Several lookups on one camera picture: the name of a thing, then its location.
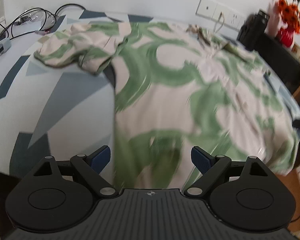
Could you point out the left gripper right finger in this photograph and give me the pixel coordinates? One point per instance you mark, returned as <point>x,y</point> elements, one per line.
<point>213,170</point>

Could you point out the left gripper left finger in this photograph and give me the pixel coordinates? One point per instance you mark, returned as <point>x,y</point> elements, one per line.
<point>87,169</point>

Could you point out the green and cream patterned garment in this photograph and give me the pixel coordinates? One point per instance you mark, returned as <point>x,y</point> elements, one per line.
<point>176,88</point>

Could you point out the geometric patterned tablecloth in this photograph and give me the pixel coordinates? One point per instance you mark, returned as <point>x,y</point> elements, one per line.
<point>67,111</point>

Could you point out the black microwave oven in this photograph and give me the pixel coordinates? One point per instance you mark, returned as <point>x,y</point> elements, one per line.
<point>283,63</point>

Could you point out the black water bottle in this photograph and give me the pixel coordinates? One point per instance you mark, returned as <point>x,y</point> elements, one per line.
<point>253,27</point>

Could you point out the grey power adapter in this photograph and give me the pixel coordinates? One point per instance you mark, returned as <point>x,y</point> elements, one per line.
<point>4,45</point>

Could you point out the red vase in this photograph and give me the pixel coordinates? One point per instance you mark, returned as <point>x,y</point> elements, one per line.
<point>285,36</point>

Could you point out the orange artificial flowers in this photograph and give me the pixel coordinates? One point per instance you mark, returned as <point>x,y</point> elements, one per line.
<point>289,13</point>

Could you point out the white wall socket panel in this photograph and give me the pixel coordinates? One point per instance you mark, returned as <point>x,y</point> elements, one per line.
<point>215,11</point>

